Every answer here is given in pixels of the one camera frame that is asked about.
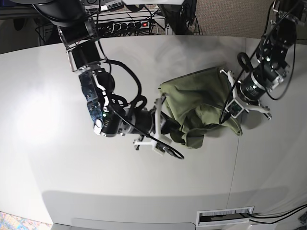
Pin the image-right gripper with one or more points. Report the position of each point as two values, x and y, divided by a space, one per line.
248 92

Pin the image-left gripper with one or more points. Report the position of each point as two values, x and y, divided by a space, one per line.
152 126

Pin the green T-shirt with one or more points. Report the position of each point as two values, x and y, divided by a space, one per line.
195 102

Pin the white shelf with equipment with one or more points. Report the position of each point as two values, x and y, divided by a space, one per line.
109 11

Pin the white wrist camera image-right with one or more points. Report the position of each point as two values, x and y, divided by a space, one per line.
235 108

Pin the black camera cable image-left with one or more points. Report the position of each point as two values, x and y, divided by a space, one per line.
124 111

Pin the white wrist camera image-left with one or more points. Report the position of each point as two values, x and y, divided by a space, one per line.
160 149

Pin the white cable grommet tray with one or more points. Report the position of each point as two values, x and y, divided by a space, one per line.
223 216

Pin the black power strip red switch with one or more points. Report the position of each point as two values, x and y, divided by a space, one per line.
131 26

